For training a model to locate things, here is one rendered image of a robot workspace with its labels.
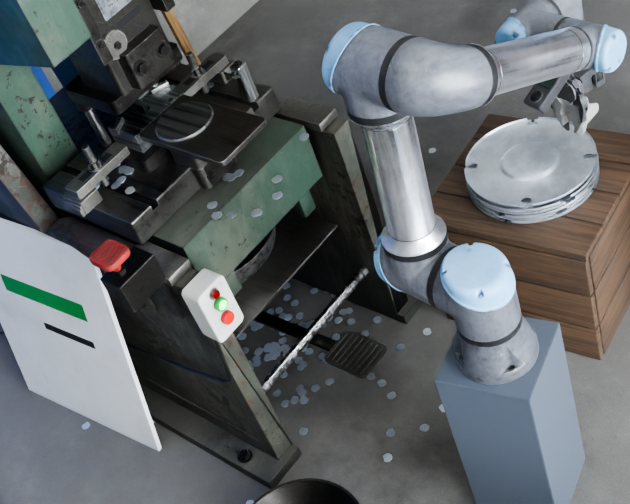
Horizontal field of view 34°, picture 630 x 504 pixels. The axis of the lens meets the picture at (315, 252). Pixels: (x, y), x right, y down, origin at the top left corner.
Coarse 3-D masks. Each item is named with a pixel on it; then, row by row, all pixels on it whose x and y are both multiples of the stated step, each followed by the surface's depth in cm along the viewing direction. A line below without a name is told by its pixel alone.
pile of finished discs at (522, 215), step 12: (588, 156) 225; (588, 180) 219; (576, 192) 218; (588, 192) 221; (480, 204) 226; (492, 204) 224; (552, 204) 218; (564, 204) 218; (576, 204) 221; (492, 216) 225; (504, 216) 223; (516, 216) 221; (528, 216) 220; (540, 216) 220; (552, 216) 220
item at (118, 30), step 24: (96, 0) 189; (120, 0) 193; (144, 0) 197; (96, 24) 191; (120, 24) 195; (144, 24) 199; (120, 48) 194; (144, 48) 197; (168, 48) 200; (96, 72) 200; (120, 72) 198; (144, 72) 197
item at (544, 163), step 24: (528, 120) 238; (552, 120) 236; (480, 144) 237; (504, 144) 235; (528, 144) 232; (552, 144) 230; (576, 144) 228; (480, 168) 232; (504, 168) 228; (528, 168) 226; (552, 168) 224; (576, 168) 223; (480, 192) 226; (504, 192) 224; (528, 192) 222; (552, 192) 220
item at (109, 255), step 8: (112, 240) 192; (96, 248) 191; (104, 248) 191; (112, 248) 190; (120, 248) 189; (128, 248) 189; (96, 256) 190; (104, 256) 189; (112, 256) 188; (120, 256) 188; (128, 256) 189; (96, 264) 189; (104, 264) 187; (112, 264) 187; (120, 264) 188
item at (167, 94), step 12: (144, 96) 220; (156, 96) 218; (168, 96) 217; (132, 108) 218; (144, 108) 218; (156, 108) 215; (132, 120) 214; (144, 120) 213; (120, 132) 213; (132, 132) 211; (132, 144) 213; (144, 144) 212
